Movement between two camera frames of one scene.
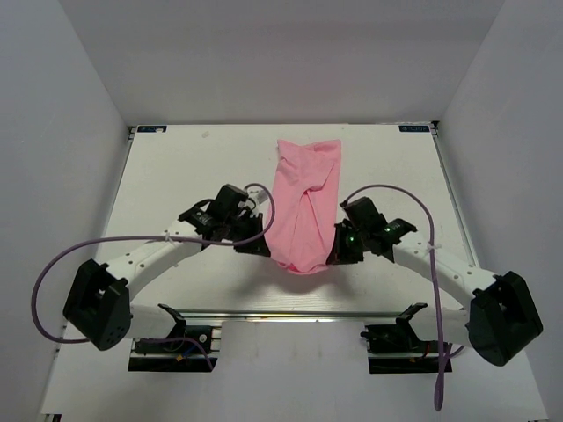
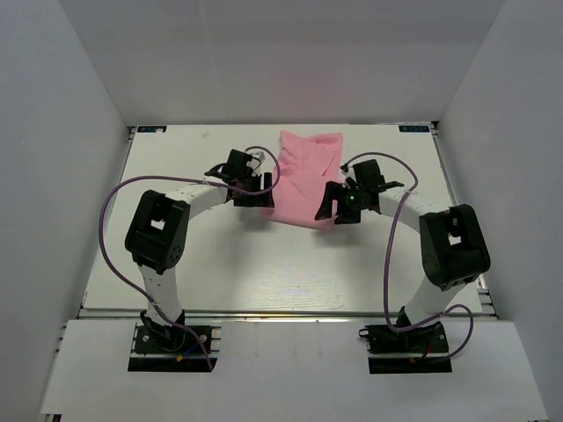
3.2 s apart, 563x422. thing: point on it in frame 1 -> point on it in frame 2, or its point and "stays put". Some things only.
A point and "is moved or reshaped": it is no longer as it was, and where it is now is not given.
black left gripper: (259, 247) -> (266, 200)
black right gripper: (339, 254) -> (333, 192)
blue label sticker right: (414, 128) stays put
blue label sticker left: (155, 128) stays put
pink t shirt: (302, 226) is moved or reshaped
